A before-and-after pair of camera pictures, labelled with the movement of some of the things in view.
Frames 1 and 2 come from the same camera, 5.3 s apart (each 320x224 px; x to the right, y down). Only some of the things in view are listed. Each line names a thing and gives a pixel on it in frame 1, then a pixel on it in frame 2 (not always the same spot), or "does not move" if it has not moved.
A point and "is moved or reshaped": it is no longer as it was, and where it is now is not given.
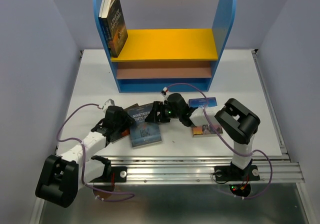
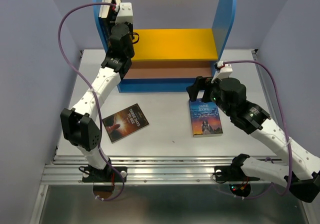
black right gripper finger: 157,114 to 193,90
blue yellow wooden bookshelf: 181,60 does not move
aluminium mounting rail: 274,169 does not move
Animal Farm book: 104,11 does not move
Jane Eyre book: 204,130 does not move
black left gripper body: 123,124 to 130,52
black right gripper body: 170,113 to 215,96
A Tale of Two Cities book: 117,25 is moved or reshaped
